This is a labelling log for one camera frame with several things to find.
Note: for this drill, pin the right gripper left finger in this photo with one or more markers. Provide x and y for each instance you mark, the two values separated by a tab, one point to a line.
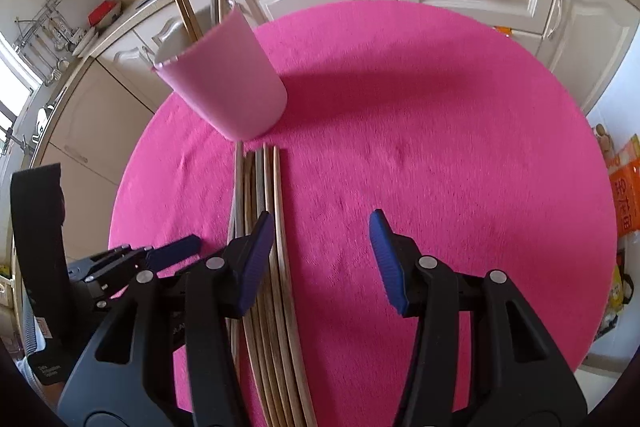
162	356

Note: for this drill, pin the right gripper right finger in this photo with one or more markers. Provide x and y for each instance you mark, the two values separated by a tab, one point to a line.
481	355

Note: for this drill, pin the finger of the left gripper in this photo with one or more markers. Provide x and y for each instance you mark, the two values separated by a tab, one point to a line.
161	258

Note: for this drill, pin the pink cup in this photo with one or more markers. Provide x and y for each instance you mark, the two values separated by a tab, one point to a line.
226	77

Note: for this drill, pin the window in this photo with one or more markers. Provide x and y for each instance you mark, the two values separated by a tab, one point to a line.
18	87

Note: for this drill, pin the orange snack bag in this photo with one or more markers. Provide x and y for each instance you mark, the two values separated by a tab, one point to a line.
625	182

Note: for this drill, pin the pink round tablecloth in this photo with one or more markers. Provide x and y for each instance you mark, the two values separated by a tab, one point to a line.
468	145

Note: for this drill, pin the red lid container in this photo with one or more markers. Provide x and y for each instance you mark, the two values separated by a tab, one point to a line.
101	11

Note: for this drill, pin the lower base cabinets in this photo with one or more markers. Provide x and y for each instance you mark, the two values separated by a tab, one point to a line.
105	106

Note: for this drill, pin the wall utensil rack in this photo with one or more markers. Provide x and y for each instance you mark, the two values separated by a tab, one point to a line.
46	42

